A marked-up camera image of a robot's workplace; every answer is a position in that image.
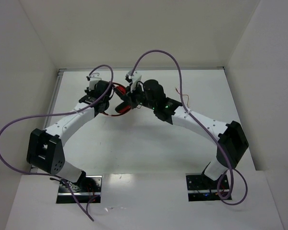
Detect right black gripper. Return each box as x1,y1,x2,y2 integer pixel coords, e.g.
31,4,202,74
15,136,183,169
120,81,156,110

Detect red black headphones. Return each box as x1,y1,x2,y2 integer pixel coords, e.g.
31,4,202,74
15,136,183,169
102,82,131,117

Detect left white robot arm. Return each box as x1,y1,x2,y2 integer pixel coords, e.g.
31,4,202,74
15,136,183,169
26,80,111,191

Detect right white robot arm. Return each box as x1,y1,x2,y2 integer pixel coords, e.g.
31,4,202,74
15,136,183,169
115,80,249,189

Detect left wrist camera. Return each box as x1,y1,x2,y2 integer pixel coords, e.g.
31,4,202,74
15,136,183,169
86,72,102,91

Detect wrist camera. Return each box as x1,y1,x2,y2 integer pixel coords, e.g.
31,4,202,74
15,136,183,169
125,70,142,92
86,72,102,91

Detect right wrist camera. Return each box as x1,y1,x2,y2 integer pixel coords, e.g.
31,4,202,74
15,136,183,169
125,70,142,92

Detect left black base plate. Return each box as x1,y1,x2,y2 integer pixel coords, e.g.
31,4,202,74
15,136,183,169
56,175,103,204

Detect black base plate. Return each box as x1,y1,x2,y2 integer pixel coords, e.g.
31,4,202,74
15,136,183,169
56,175,103,204
186,173,220,202

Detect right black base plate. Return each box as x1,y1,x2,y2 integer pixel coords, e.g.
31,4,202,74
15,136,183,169
186,173,220,202

